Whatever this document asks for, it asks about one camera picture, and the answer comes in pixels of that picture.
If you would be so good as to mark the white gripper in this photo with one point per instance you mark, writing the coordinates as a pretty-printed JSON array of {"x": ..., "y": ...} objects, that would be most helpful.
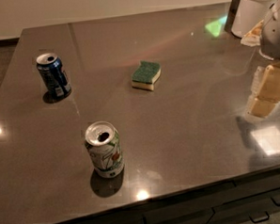
[{"x": 274, "y": 37}]

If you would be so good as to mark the green white 7up can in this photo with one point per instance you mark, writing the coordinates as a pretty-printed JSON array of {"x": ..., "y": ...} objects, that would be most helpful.
[{"x": 103, "y": 146}]

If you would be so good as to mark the green yellow sponge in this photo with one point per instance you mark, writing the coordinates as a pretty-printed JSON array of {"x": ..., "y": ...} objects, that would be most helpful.
[{"x": 146, "y": 75}]

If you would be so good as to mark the blue soda can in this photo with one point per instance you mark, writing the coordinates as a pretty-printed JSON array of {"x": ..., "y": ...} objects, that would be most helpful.
[{"x": 53, "y": 75}]

